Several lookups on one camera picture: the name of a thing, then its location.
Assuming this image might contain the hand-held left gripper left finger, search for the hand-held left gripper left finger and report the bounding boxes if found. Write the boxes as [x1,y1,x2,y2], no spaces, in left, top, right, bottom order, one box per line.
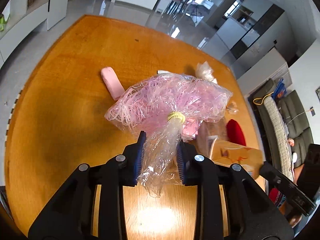
[29,131,148,240]

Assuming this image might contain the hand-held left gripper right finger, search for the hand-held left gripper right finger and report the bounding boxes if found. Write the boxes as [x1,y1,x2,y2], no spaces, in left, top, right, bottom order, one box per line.
[176,141,294,240]

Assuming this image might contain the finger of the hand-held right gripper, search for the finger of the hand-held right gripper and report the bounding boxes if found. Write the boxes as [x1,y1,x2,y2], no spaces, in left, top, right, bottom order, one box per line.
[259,161,288,188]

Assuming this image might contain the clear bag of pink rubber bands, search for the clear bag of pink rubber bands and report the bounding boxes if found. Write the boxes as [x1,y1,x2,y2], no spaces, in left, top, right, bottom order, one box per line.
[104,74,233,198]

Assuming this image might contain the person's right hand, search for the person's right hand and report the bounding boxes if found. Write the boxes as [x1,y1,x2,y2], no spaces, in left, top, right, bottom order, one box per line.
[287,214,303,227]

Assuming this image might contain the red cloth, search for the red cloth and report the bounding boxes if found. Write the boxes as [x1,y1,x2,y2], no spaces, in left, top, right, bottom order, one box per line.
[269,189,283,204]

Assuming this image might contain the pink packet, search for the pink packet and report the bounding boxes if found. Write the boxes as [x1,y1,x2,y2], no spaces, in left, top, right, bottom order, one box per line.
[184,119,203,140]

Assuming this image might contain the grey quilted blanket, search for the grey quilted blanket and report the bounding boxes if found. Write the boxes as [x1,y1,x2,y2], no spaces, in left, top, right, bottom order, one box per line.
[264,96,295,180]

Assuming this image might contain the red rounded object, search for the red rounded object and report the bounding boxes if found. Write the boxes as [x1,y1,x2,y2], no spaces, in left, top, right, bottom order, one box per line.
[226,119,247,147]

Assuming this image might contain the dark green sofa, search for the dark green sofa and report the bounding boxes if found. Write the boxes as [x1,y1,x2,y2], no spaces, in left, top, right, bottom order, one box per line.
[251,79,315,183]

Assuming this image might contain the pink soap bar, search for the pink soap bar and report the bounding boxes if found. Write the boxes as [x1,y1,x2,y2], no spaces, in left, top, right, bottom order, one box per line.
[100,67,125,101]

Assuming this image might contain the small clear wrapper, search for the small clear wrapper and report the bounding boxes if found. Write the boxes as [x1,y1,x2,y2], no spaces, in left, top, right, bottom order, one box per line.
[226,101,239,114]

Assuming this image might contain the blue bag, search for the blue bag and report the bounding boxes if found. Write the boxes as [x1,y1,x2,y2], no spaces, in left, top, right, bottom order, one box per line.
[272,78,287,99]

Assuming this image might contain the white crumpled plastic bag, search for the white crumpled plastic bag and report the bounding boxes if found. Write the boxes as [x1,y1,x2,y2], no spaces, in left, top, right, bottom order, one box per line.
[195,61,218,84]

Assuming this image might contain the white low cabinet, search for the white low cabinet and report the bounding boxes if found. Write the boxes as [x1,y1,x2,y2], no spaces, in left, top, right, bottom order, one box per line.
[236,47,292,95]

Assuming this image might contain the dark glass cabinet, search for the dark glass cabinet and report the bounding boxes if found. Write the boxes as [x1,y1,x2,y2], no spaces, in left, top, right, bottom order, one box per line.
[231,4,285,59]

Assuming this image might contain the dark dining chair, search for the dark dining chair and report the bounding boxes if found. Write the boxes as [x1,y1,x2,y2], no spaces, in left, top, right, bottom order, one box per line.
[164,0,190,18]

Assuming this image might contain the open umbrella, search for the open umbrella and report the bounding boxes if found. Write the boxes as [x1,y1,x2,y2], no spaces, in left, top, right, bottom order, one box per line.
[186,1,208,27]

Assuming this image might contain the white shelf cabinet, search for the white shelf cabinet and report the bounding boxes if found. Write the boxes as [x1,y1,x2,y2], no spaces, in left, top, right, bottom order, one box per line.
[207,0,253,30]

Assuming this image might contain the green toy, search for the green toy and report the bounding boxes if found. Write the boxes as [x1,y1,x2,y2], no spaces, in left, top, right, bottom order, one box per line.
[0,14,10,32]

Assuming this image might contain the yellow cable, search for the yellow cable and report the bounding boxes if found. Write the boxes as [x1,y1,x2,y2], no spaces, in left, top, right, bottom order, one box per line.
[253,92,274,105]

